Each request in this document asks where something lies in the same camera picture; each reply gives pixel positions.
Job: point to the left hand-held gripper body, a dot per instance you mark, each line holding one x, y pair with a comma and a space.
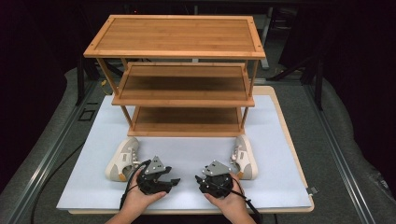
152, 183

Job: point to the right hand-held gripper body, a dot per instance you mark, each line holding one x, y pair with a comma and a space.
216, 182

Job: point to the white beige sneaker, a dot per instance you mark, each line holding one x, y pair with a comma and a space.
246, 158
123, 158

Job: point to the wooden three-tier shoe rack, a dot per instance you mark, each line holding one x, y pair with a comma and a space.
177, 37

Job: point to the person's left hand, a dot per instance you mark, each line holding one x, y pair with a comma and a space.
141, 200

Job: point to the person's right hand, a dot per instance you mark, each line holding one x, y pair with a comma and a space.
229, 202

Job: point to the small grey clip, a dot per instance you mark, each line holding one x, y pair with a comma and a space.
312, 190

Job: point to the light wooden table board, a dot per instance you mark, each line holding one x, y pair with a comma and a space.
280, 105

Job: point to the small yellow tag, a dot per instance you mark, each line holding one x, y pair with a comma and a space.
104, 83

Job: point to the black metal stand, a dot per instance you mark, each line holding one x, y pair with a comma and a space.
80, 81

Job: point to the grey metal rail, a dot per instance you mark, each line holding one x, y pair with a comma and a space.
49, 155
339, 161

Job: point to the white metal post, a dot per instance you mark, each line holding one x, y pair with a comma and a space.
265, 40

